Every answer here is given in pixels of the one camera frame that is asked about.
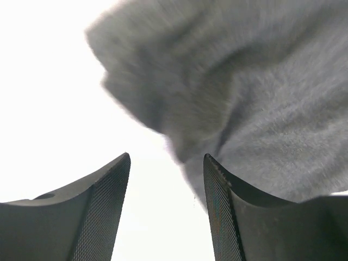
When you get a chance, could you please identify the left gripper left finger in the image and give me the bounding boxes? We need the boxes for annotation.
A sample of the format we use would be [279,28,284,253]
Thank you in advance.
[1,153,131,261]

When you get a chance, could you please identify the grey shorts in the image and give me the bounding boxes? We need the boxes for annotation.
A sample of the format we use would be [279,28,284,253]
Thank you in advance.
[86,1,347,203]

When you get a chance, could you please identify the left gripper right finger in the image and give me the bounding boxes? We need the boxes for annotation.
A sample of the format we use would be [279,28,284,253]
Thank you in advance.
[203,154,347,261]

